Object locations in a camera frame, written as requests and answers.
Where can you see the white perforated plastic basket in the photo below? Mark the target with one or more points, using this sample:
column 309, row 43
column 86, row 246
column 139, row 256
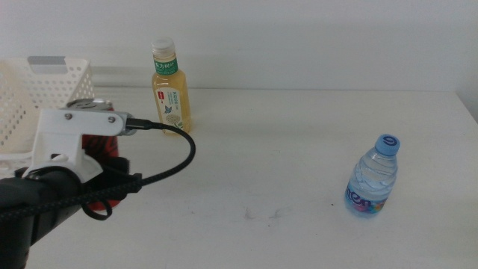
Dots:
column 80, row 80

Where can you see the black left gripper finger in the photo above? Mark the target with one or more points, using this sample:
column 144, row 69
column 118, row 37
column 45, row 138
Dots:
column 121, row 164

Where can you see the yellow tea bottle green label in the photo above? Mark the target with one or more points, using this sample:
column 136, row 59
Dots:
column 170, row 93

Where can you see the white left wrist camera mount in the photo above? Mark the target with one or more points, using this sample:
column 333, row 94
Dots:
column 59, row 127

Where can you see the small water bottle blue cap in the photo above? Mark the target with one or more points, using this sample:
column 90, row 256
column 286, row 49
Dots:
column 373, row 175

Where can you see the red soda can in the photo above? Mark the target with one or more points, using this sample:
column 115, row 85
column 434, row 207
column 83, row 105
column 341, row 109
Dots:
column 101, row 145

